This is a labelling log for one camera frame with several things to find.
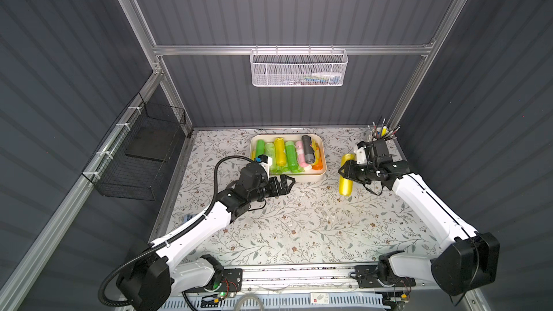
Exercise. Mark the grey trash bag roll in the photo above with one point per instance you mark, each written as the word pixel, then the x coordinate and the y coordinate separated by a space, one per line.
pixel 309 152

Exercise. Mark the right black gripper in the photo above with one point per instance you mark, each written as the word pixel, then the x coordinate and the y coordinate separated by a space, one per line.
pixel 352 170

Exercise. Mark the white pen cup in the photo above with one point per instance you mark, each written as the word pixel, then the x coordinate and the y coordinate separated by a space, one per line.
pixel 382 132

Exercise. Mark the white wire wall basket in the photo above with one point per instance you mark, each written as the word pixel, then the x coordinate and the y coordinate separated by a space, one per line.
pixel 298 67

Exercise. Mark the black wire side basket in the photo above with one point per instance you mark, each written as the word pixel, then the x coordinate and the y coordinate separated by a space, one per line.
pixel 139 162

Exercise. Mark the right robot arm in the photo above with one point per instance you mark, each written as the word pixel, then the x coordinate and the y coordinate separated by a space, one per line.
pixel 466 258

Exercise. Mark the floral table mat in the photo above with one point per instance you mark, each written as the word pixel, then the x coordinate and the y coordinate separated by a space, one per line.
pixel 312 224

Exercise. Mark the blue clip on mat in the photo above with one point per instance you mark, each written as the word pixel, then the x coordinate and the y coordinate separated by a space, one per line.
pixel 187 218

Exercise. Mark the orange trash bag roll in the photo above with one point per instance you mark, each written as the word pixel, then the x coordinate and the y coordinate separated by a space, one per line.
pixel 318 167

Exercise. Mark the white plastic storage box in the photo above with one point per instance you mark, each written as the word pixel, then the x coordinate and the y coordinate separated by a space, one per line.
pixel 307 176

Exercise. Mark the dark green roll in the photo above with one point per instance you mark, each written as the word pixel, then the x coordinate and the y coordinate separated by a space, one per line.
pixel 260 148
pixel 292 158

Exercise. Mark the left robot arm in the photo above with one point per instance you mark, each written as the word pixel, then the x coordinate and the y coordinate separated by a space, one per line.
pixel 148 279

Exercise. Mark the yellow roll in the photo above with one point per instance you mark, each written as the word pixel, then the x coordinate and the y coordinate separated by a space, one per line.
pixel 280 153
pixel 316 151
pixel 345 185

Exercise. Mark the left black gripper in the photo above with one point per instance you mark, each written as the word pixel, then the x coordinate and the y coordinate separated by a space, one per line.
pixel 276 185

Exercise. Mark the pink roll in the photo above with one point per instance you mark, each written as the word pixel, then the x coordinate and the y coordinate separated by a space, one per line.
pixel 301 155

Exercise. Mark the light green roll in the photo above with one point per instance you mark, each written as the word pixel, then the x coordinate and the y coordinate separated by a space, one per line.
pixel 270 153

